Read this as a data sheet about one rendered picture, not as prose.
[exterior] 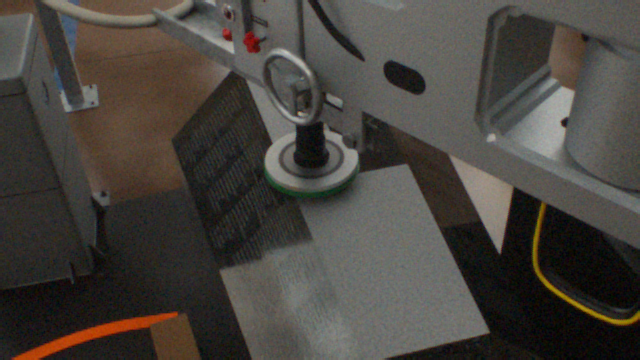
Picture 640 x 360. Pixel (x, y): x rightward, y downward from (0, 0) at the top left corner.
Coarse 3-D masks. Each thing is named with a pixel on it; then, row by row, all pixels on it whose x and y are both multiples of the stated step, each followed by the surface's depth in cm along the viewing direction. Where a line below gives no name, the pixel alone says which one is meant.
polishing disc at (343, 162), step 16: (288, 144) 162; (336, 144) 161; (272, 160) 158; (288, 160) 158; (336, 160) 157; (352, 160) 157; (272, 176) 154; (288, 176) 153; (304, 176) 153; (320, 176) 153; (336, 176) 153
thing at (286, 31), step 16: (256, 0) 125; (272, 0) 121; (288, 0) 118; (256, 16) 127; (272, 16) 124; (288, 16) 120; (256, 32) 130; (272, 32) 126; (288, 32) 123; (240, 48) 136; (272, 48) 129; (288, 48) 125; (304, 48) 124; (240, 64) 139; (256, 64) 135; (288, 64) 127; (304, 96) 130
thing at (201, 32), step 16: (192, 0) 169; (208, 0) 166; (160, 16) 162; (192, 16) 169; (208, 16) 168; (176, 32) 160; (192, 32) 155; (208, 32) 163; (192, 48) 159; (208, 48) 154; (224, 48) 150; (224, 64) 153; (256, 80) 147; (336, 112) 133; (336, 128) 135; (368, 128) 128; (352, 144) 128; (368, 144) 131
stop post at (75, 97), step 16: (48, 16) 304; (48, 32) 308; (64, 32) 314; (64, 48) 315; (64, 64) 320; (64, 80) 325; (80, 80) 334; (64, 96) 339; (80, 96) 333; (96, 96) 338
